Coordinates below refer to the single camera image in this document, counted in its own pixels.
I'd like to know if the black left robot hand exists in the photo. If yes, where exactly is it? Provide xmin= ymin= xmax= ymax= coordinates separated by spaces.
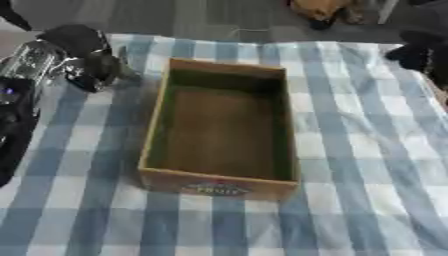
xmin=35 ymin=23 xmax=144 ymax=94

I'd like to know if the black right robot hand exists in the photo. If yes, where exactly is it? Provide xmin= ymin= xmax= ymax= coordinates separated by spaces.
xmin=383 ymin=29 xmax=448 ymax=90

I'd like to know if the tan cardboard box green inside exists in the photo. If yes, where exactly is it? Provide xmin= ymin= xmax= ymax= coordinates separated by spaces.
xmin=136 ymin=57 xmax=303 ymax=201

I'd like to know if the white furniture leg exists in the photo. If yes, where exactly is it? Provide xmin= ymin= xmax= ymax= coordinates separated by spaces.
xmin=376 ymin=0 xmax=403 ymax=25

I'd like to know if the white cable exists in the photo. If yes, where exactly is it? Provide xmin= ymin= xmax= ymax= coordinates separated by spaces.
xmin=225 ymin=27 xmax=272 ymax=38

